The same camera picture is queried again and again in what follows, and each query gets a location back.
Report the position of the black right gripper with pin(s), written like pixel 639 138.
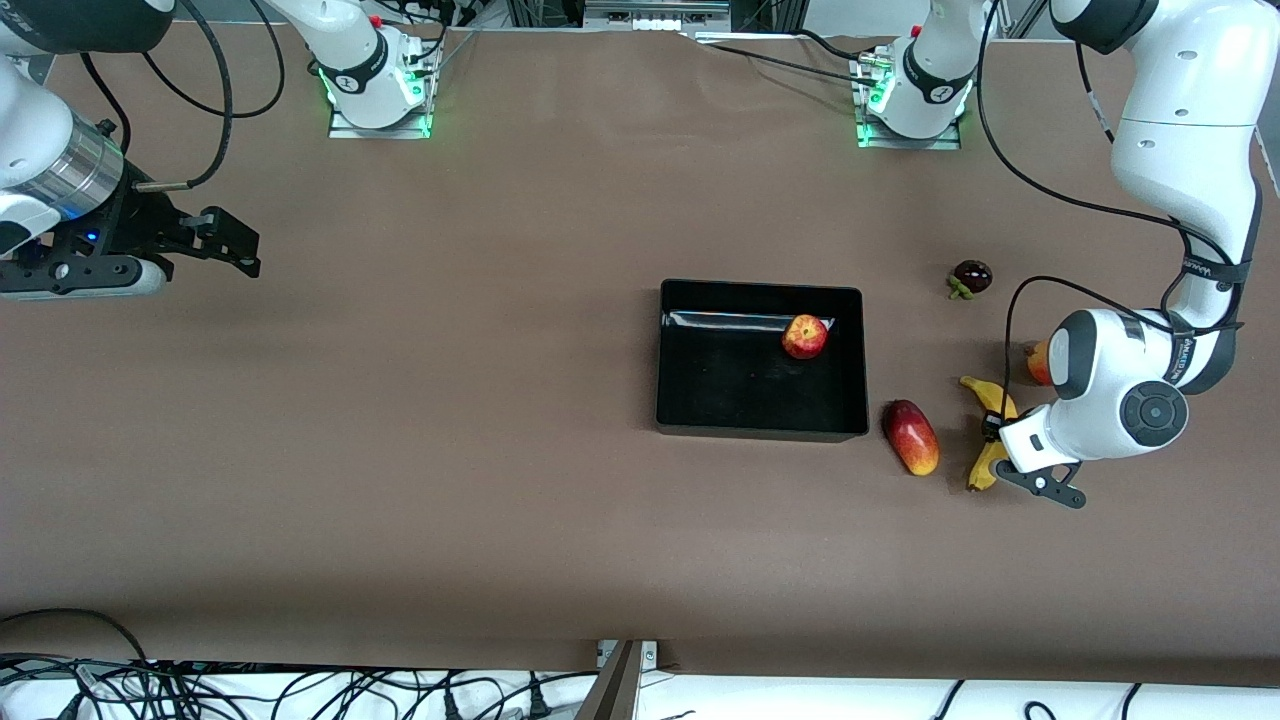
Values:
pixel 137 226

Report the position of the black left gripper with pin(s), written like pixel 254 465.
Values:
pixel 991 427

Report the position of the yellow banana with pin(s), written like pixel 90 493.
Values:
pixel 985 392

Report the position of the small red yellow apple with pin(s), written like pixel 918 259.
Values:
pixel 805 337

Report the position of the black rectangular plastic box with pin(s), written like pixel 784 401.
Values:
pixel 740 390

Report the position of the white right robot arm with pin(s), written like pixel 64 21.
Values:
pixel 30 140

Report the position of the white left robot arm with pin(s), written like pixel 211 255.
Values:
pixel 1180 130

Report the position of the round red apple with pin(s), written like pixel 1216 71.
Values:
pixel 1040 365

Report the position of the red yellow mango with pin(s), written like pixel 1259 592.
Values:
pixel 910 437

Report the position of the dark purple mangosteen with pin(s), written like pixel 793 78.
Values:
pixel 972 276

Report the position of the dark metal beam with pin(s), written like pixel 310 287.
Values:
pixel 612 690

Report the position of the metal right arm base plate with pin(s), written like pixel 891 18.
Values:
pixel 345 125

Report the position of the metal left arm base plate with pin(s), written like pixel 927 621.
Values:
pixel 945 143

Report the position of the small metal table bracket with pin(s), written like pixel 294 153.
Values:
pixel 648 655

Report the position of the aluminium frame structure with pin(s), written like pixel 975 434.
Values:
pixel 650 8

